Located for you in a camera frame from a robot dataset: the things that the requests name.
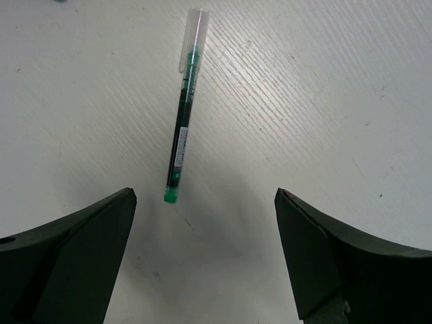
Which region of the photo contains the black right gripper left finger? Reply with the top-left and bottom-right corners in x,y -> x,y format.
1,188 -> 136,323

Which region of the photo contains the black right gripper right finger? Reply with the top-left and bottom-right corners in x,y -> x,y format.
274,189 -> 431,323

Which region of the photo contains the green ink pen refill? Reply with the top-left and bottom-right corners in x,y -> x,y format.
164,9 -> 209,203

